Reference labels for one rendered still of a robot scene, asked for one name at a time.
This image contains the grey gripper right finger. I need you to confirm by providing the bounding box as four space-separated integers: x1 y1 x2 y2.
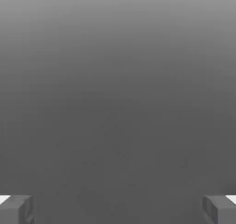
201 195 236 224

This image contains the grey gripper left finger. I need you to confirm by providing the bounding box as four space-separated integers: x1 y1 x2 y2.
0 195 35 224

